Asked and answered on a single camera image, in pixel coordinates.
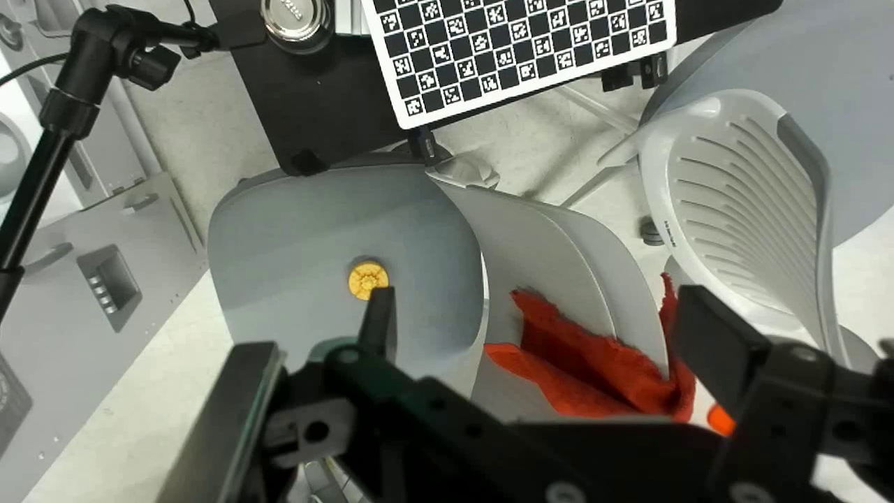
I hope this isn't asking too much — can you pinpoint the black camera stand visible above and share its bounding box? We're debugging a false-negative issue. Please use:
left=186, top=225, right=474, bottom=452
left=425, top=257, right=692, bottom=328
left=0, top=7, right=221, bottom=315

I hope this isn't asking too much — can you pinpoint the red cloth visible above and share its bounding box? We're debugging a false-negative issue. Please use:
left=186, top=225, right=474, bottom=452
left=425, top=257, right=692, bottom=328
left=482, top=292, right=696, bottom=423

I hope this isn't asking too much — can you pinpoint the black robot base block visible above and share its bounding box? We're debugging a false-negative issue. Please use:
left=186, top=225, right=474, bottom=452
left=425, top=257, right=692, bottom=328
left=209, top=0, right=404, bottom=176

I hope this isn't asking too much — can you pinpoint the checkerboard calibration board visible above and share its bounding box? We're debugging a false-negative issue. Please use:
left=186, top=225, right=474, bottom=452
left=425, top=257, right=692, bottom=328
left=359, top=0, right=675, bottom=128

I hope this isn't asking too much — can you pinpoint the yellow round disc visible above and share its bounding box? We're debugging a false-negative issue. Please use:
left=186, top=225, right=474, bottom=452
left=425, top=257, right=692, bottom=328
left=345, top=261, right=390, bottom=303

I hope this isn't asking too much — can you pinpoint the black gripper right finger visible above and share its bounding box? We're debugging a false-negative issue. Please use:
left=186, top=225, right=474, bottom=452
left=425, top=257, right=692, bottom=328
left=674, top=285, right=770, bottom=430

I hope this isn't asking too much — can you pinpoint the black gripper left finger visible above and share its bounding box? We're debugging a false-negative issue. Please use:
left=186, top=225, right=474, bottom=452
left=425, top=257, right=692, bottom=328
left=358, top=289, right=397, bottom=362

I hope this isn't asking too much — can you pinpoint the grey equipment cabinet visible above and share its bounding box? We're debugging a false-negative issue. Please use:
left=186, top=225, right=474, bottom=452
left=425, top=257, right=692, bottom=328
left=0, top=173, right=206, bottom=503

